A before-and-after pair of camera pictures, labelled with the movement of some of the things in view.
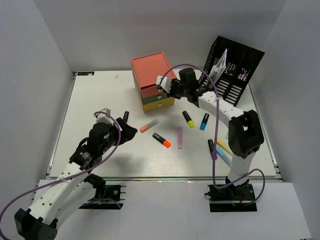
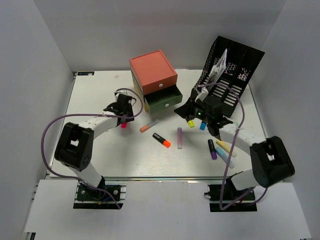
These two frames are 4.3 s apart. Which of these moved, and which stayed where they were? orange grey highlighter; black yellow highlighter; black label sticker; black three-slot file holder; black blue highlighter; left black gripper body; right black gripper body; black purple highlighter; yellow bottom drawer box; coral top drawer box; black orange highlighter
Moved: left black gripper body; yellow bottom drawer box; right black gripper body
Stayed: black yellow highlighter; black orange highlighter; black blue highlighter; coral top drawer box; orange grey highlighter; black label sticker; black three-slot file holder; black purple highlighter
